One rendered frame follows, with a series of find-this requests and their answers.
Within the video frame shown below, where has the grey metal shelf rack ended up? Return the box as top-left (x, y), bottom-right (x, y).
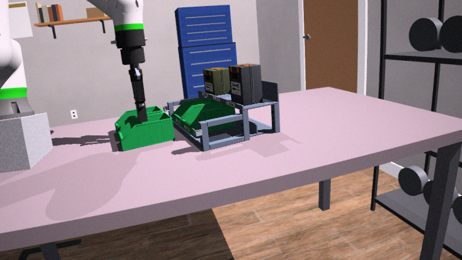
top-left (163, 80), bottom-right (280, 151)

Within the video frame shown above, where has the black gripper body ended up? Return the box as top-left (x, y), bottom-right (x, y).
top-left (120, 47), bottom-right (145, 80)

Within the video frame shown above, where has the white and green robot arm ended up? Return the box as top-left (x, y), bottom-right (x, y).
top-left (0, 0), bottom-right (147, 120)

